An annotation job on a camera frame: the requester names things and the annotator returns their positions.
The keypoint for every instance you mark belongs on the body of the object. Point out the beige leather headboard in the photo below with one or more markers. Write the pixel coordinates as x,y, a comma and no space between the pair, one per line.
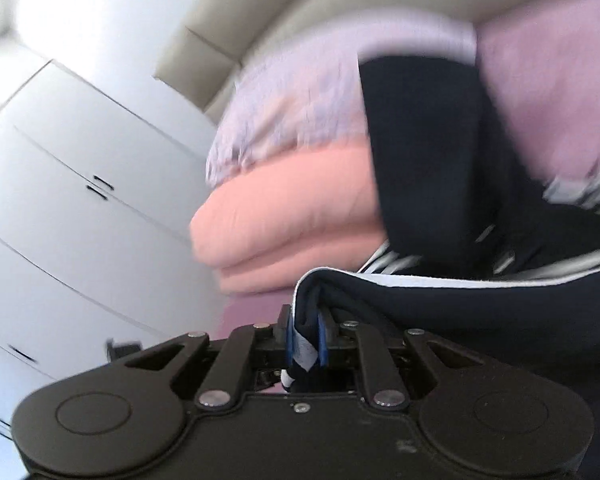
300,5

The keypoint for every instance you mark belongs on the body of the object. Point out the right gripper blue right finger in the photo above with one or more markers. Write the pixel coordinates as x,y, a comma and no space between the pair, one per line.
326,333

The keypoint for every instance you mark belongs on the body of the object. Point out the lilac patterned pillow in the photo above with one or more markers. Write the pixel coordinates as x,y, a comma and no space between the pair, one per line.
308,91

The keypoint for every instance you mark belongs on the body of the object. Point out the dark navy garment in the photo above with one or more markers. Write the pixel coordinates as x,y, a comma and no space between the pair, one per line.
484,259

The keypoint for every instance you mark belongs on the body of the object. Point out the purple ribbed bedspread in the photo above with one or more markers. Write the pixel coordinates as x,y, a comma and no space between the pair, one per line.
541,68

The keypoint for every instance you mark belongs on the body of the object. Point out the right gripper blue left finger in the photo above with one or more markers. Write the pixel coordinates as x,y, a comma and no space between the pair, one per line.
294,341

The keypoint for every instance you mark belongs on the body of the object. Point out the pink folded quilt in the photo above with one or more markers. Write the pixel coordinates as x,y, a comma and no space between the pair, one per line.
263,229

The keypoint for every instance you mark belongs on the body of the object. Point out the white wardrobe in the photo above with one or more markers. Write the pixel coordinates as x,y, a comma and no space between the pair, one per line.
94,247

